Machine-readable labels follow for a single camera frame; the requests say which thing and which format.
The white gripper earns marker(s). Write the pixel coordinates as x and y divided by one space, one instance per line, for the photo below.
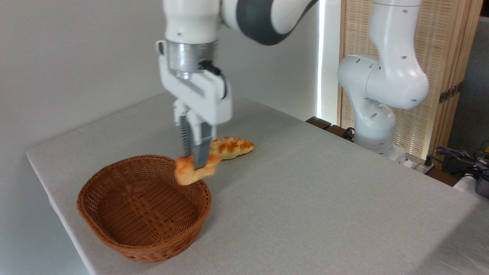
202 99

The round orange muffin bread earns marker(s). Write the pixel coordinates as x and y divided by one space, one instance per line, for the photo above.
187 172

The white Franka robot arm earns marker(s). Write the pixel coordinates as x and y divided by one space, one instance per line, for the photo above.
393 76

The long braided bread loaf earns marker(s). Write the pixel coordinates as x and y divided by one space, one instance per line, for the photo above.
235 147

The brown wicker basket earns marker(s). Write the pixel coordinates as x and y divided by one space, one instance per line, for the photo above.
145 214

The dark wooden base platform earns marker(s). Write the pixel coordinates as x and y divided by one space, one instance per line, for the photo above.
319 122

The grey tablecloth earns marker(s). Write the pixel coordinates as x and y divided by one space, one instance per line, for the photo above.
324 214

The dark metal screen hinge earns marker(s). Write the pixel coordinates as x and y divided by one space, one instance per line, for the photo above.
450 93

